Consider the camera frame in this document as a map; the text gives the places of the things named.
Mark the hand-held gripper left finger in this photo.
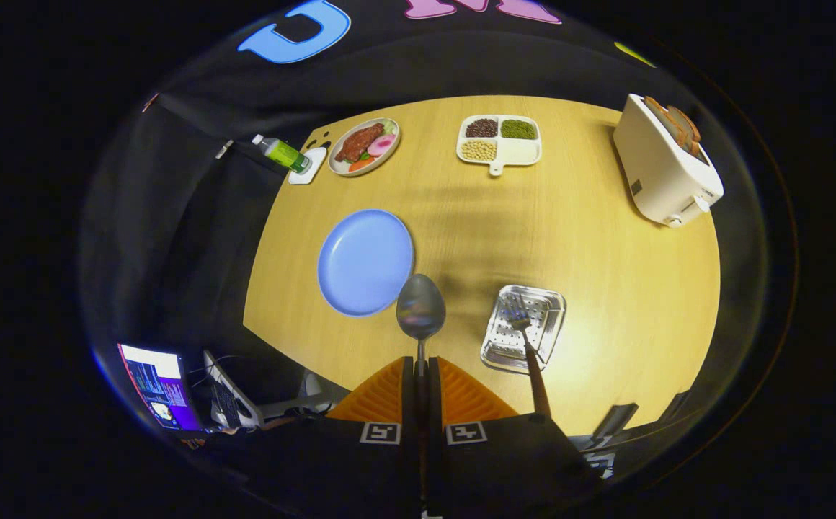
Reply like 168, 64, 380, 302
256, 356, 419, 519

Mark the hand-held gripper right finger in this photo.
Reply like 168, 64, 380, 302
425, 355, 600, 519

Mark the wooden-handled metal spoon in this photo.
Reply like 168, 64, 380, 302
396, 273, 448, 505

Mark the wooden-handled metal fork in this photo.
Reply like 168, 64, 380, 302
504, 303, 553, 420

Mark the blue round plate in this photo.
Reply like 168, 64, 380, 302
316, 208, 415, 318

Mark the perforated metal basket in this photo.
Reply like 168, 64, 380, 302
480, 285, 567, 374

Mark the grey laptop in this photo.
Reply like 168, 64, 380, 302
202, 350, 266, 431

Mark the white square coaster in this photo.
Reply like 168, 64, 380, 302
288, 147, 328, 185

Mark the lit computer monitor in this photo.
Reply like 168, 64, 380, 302
117, 343, 203, 432

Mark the plate of meat and vegetables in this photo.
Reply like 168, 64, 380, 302
327, 117, 401, 177

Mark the white divided tray with beans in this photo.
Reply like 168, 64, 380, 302
455, 114, 543, 177

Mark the green drink bottle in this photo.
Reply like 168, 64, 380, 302
252, 134, 313, 174

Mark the white toaster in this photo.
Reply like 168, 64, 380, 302
613, 94, 725, 229

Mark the toast slice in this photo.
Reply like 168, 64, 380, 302
644, 96, 702, 156

